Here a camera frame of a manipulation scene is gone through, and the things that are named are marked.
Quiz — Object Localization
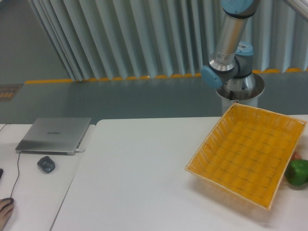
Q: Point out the person's hand on mouse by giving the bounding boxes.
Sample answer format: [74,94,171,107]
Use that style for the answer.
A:
[0,200,14,230]

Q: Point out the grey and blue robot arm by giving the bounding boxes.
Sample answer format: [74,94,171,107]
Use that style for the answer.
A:
[201,0,308,89]

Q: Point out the yellow woven basket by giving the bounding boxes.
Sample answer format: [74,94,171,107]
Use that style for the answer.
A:
[185,103,307,210]

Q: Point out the black computer mouse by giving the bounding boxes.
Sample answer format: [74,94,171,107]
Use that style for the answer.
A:
[2,197,14,209]

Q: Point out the silver laptop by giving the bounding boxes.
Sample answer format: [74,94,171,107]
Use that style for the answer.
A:
[15,117,91,155]

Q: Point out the green bell pepper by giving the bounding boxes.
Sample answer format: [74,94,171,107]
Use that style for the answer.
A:
[284,159,308,186]

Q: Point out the red tomato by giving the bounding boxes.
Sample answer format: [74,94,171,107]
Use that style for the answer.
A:
[290,151,302,161]

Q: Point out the black mouse cable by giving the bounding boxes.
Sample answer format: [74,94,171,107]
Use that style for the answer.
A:
[0,123,21,198]

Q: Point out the white usb cable plug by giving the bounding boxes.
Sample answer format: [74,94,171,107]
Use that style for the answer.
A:
[75,149,85,153]

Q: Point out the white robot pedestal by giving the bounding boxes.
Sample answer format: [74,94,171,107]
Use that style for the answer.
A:
[215,73,265,117]

